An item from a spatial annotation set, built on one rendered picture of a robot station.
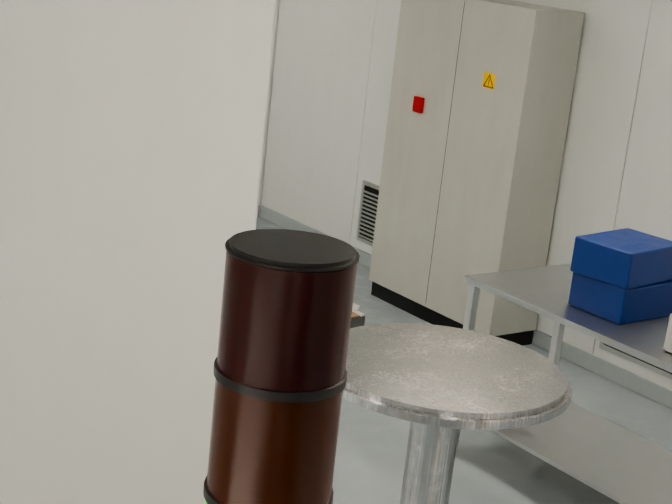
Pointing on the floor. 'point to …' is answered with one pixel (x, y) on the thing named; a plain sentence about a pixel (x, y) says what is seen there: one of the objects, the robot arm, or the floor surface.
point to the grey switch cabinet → (472, 155)
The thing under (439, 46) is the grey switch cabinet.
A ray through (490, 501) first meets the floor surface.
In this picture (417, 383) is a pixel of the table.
